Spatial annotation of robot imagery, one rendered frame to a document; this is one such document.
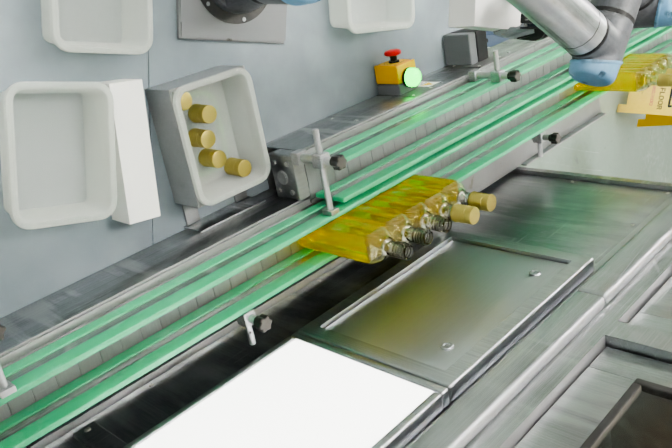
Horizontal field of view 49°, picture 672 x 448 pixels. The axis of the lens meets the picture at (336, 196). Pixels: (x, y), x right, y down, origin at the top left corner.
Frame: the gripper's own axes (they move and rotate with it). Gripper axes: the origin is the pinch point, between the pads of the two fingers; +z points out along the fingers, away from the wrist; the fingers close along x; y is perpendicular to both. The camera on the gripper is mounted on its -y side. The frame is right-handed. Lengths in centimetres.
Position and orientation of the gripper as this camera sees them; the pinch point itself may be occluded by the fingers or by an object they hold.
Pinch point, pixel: (501, 14)
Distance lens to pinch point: 156.5
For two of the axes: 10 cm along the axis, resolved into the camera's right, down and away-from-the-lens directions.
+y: -7.0, 1.0, -7.0
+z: -7.1, -1.2, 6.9
